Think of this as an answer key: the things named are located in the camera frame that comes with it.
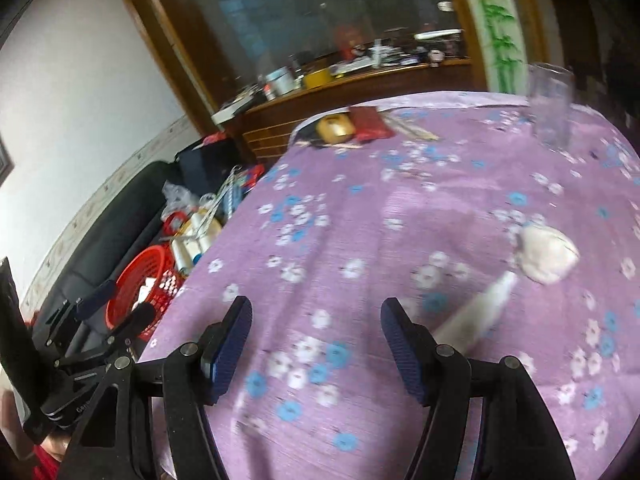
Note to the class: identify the green bamboo print panel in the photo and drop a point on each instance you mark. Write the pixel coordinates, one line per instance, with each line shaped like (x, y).
(500, 35)

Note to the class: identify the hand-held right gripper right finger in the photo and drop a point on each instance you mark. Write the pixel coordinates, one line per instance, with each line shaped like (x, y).
(407, 357)

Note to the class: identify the stack of white papers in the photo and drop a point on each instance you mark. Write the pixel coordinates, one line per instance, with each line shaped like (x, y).
(235, 107)

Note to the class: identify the person's left hand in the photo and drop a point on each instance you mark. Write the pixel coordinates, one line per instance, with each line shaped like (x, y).
(55, 445)

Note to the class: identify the red plastic basket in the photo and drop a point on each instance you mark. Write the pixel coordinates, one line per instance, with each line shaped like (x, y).
(135, 270)

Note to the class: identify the red booklet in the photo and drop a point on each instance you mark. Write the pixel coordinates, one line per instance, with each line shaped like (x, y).
(371, 122)

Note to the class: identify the wood framed mirror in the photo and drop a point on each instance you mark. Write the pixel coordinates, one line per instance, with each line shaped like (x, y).
(300, 20)

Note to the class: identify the pale blue tin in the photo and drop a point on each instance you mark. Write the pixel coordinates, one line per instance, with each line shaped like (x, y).
(281, 82)

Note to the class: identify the person's left forearm red sleeve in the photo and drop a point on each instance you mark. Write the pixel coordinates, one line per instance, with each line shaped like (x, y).
(47, 467)

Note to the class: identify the wooden chopsticks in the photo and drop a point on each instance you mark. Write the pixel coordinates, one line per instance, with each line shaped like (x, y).
(412, 127)

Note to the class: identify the clear drinking glass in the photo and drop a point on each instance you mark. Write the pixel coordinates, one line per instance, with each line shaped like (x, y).
(550, 105)

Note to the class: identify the white thread spools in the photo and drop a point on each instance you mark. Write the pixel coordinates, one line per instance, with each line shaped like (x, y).
(192, 242)

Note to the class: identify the black bag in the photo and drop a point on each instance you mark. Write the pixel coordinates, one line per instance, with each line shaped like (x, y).
(207, 165)

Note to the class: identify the wooden cabinet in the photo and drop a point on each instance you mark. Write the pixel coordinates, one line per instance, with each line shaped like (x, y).
(280, 125)

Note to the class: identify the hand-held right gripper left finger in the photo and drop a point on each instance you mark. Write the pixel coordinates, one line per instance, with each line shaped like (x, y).
(227, 357)

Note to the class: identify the black sofa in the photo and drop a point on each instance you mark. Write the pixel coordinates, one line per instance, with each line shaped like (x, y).
(100, 240)

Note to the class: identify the clear plastic bag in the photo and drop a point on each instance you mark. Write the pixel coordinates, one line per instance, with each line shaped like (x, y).
(177, 200)

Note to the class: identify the purple floral tablecloth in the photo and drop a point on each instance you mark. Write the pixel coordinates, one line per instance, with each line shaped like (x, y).
(360, 240)

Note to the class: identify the yellow tape roll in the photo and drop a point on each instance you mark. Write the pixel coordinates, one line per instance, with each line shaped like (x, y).
(336, 129)

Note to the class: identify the dark picture frame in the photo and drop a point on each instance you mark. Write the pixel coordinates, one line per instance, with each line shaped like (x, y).
(5, 160)

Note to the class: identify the white tissue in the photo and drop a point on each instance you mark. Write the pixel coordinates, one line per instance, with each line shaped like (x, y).
(547, 255)

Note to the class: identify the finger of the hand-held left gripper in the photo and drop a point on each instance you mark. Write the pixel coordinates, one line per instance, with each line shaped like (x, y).
(100, 296)
(135, 321)

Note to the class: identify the yellow box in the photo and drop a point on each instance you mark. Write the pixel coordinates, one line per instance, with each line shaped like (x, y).
(317, 78)

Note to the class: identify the blue striped packets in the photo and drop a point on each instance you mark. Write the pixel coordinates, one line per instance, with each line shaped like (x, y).
(240, 190)

